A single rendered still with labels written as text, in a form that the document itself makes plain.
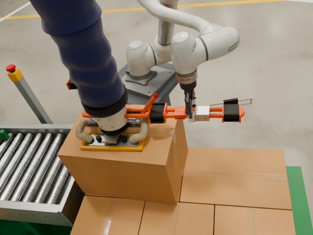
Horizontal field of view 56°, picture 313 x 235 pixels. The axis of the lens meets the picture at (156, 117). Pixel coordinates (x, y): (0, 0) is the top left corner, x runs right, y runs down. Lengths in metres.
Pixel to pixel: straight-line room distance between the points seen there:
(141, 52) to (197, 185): 0.94
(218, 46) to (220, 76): 2.13
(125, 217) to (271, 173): 0.88
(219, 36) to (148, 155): 0.65
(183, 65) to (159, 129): 0.48
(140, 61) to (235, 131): 1.17
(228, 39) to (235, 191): 0.90
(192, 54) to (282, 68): 2.34
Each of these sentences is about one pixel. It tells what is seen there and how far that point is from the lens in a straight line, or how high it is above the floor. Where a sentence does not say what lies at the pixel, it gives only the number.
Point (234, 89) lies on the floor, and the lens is 3.14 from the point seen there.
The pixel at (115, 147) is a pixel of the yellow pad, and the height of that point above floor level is 0.96.
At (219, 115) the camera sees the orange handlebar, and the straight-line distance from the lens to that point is 1.38.
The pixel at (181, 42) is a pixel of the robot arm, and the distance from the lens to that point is 1.13.
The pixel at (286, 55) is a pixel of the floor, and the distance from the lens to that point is 3.63.
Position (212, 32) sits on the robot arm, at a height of 1.45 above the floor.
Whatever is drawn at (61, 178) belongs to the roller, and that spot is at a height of 0.55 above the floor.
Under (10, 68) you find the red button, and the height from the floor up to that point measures 1.04.
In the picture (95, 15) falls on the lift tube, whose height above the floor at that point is 1.61.
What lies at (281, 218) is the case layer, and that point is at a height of 0.54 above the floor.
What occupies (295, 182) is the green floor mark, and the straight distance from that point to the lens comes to 2.48.
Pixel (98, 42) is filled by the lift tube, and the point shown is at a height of 1.51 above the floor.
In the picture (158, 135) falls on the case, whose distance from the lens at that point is 1.51.
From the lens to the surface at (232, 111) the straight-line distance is 1.37.
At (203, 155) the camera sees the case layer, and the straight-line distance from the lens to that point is 1.90.
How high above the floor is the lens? 2.07
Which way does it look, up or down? 45 degrees down
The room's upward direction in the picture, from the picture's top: 15 degrees counter-clockwise
